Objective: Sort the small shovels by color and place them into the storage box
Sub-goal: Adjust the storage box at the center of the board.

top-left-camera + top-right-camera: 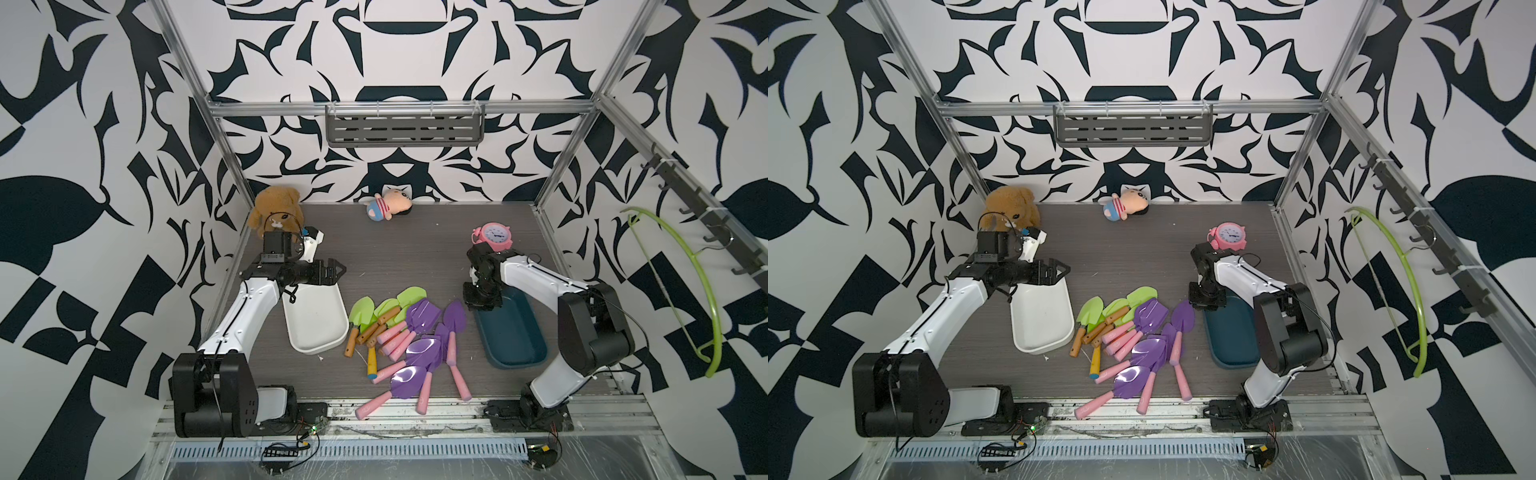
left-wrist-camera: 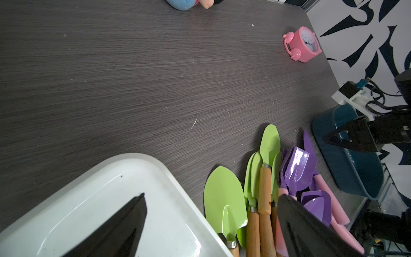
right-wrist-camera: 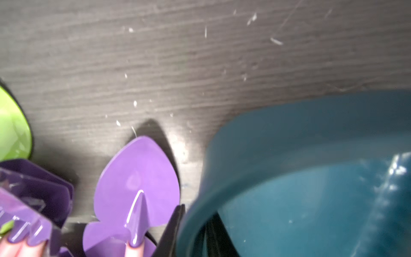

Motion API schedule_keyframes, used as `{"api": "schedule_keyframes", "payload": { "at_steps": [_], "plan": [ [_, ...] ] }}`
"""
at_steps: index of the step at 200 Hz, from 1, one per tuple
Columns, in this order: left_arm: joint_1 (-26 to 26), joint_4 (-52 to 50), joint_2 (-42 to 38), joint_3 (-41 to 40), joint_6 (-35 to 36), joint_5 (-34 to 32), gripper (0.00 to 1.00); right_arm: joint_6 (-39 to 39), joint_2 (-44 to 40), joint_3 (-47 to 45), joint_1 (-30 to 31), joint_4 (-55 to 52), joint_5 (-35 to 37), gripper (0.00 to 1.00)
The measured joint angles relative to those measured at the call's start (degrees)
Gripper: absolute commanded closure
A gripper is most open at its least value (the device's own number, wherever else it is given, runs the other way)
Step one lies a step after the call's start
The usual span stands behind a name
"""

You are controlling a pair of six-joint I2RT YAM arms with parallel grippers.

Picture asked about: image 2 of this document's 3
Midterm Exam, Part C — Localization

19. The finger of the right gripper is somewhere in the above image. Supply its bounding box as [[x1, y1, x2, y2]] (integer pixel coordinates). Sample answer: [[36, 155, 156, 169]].
[[324, 116, 369, 139], [323, 136, 379, 153]]

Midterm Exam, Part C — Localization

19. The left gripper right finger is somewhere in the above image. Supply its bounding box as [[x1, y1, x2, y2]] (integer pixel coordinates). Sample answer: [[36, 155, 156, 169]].
[[277, 194, 363, 257]]

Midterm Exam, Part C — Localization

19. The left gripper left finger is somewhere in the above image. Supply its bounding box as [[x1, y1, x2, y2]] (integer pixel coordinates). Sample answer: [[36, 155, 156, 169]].
[[65, 193, 147, 257]]

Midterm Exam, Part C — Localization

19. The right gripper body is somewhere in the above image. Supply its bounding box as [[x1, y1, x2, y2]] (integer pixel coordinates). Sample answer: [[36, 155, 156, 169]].
[[350, 111, 411, 153]]

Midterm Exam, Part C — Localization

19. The purple pointed shovel pink handle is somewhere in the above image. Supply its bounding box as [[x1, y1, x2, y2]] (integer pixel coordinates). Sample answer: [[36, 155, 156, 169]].
[[303, 130, 350, 226]]

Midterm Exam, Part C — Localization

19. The purple square scoop pink handle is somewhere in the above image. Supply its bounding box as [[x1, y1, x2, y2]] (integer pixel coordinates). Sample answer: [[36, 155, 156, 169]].
[[275, 143, 319, 257]]

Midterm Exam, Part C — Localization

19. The teal storage box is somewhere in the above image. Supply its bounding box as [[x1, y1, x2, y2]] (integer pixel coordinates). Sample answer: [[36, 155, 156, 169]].
[[311, 105, 385, 200]]

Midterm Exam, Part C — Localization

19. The white storage tray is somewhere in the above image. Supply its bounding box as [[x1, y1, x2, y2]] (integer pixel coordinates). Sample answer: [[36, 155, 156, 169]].
[[1, 153, 230, 257]]

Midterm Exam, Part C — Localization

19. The pink alarm clock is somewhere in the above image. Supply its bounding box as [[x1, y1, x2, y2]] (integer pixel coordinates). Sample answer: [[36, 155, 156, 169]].
[[283, 26, 322, 63]]

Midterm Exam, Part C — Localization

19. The small plush doll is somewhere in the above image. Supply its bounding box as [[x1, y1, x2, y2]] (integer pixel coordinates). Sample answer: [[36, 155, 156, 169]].
[[166, 0, 224, 11]]

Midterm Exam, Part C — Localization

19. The green shovel wooden handle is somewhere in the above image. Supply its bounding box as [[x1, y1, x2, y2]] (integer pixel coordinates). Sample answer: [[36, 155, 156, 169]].
[[203, 166, 248, 257], [244, 153, 261, 257], [257, 124, 281, 257]]

